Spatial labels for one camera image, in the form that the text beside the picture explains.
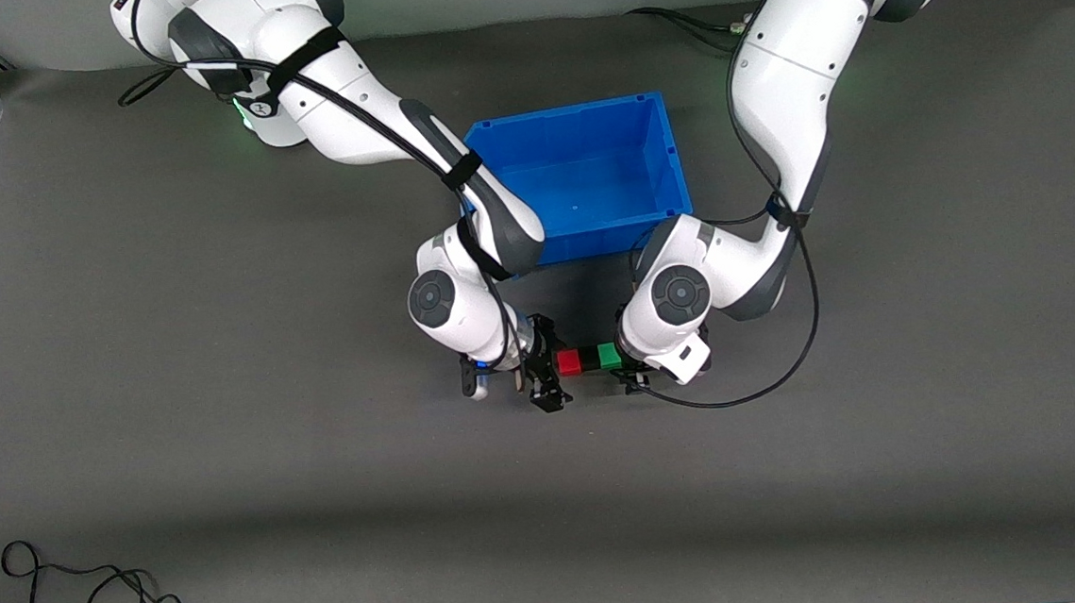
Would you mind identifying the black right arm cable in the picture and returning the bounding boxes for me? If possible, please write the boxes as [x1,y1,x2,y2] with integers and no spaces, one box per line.
[110,0,527,398]

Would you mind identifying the black left base cables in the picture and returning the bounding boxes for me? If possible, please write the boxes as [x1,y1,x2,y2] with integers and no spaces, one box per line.
[625,0,749,48]

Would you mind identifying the blue plastic storage bin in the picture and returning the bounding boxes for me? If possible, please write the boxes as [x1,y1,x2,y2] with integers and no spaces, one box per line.
[454,90,697,273]

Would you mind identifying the dark grey table mat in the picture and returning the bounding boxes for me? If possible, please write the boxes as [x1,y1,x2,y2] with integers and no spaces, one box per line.
[0,0,1075,603]

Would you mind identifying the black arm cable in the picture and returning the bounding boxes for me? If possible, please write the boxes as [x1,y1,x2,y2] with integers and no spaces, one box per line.
[614,0,830,415]
[110,0,527,398]

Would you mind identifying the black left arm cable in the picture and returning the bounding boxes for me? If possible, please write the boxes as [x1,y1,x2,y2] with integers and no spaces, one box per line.
[614,0,830,415]

